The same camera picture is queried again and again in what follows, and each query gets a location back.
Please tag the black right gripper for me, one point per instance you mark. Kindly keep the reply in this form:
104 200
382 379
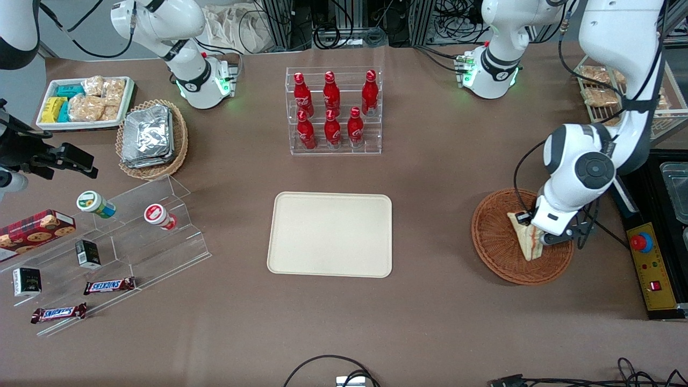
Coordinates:
20 149

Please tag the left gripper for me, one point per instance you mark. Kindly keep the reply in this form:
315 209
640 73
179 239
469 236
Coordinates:
523 217

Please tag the triangular sandwich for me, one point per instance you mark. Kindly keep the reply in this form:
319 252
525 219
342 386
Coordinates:
529 244

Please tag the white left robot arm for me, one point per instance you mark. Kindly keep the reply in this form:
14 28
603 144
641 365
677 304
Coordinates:
618 48

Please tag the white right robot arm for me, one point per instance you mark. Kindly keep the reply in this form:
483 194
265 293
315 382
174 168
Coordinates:
183 59

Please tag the white rectangular snack tray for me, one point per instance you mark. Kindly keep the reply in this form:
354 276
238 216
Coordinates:
45 124

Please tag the brown wicker basket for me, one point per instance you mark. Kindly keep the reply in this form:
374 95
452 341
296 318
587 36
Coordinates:
494 247

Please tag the light wicker basket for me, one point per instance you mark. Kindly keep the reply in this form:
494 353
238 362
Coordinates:
180 145

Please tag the cream plastic serving tray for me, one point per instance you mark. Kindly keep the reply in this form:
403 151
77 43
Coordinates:
328 234

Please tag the green lid sunflower cup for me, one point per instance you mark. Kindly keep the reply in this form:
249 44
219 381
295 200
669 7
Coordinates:
91 203

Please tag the teal snack packet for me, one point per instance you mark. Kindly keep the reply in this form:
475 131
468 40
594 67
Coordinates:
64 112
70 91

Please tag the yellow snack packet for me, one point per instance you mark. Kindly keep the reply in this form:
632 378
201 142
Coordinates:
52 109

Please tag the clear bag of crackers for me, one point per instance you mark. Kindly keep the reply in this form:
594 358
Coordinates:
114 91
86 108
92 86
619 78
601 97
595 75
110 113
664 101

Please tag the red tartan cookie box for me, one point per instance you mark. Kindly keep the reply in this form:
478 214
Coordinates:
32 231

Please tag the foil wrapped pack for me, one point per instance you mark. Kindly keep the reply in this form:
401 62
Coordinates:
148 163
146 131

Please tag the small black carton box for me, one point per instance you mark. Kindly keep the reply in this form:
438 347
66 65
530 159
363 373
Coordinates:
87 254
27 282

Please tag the black machine housing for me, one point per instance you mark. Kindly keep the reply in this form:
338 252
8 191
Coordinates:
634 199

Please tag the red emergency stop button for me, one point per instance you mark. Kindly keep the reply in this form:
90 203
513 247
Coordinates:
641 243

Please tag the red lid strawberry cup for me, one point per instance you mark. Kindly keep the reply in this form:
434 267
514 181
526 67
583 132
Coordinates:
156 214

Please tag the clear acrylic stepped shelf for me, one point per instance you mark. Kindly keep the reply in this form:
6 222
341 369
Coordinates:
140 252

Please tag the yellow control panel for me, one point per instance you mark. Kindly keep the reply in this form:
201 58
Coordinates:
658 269

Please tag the Snickers chocolate bar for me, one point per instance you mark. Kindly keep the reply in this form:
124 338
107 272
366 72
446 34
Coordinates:
109 286
58 313

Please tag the clear plastic container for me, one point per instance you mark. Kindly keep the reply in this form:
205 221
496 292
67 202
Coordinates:
676 191

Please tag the clear acrylic bottle rack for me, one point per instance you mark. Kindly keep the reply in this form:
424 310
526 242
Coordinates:
371 145

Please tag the red cola bottle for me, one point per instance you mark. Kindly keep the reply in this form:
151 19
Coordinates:
370 97
306 134
302 97
332 131
331 95
355 129

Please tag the beige cloth bag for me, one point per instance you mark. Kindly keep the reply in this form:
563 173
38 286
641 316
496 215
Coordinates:
231 27

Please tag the small silver device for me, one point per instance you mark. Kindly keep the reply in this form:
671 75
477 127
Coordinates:
350 382

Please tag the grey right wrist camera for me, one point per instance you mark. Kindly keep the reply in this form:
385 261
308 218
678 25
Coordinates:
12 184

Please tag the red rocker switch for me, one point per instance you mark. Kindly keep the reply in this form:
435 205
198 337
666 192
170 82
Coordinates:
654 286

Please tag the aluminium frame post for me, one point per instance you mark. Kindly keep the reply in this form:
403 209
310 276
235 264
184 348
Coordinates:
279 24
424 21

